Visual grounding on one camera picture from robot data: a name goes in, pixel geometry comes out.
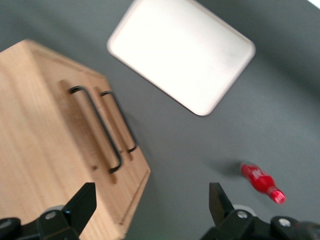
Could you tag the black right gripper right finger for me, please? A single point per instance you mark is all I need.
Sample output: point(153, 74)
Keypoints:
point(220, 212)

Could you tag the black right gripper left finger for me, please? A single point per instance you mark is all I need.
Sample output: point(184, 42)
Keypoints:
point(80, 207)

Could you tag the wooden drawer with wide front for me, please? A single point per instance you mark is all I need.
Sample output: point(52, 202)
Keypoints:
point(82, 130)

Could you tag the wooden drawer with narrow front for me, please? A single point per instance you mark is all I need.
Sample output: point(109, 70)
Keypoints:
point(117, 125)

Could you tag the wooden drawer cabinet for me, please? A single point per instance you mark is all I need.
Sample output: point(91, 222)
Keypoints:
point(35, 120)

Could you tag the red soda bottle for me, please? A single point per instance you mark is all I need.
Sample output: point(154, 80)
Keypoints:
point(261, 181)

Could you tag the cream rectangular tray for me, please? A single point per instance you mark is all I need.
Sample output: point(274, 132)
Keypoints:
point(182, 55)

